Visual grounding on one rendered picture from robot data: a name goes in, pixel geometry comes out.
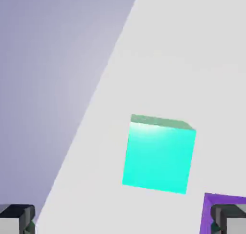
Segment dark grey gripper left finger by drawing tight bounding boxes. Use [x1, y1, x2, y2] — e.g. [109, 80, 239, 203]
[0, 204, 37, 234]

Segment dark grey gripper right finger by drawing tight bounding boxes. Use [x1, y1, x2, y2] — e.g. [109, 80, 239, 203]
[210, 204, 246, 234]

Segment small purple cube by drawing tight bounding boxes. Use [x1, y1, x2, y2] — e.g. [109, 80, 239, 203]
[199, 192, 246, 234]

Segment small cyan cube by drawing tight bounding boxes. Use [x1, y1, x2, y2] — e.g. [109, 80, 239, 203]
[122, 114, 197, 195]

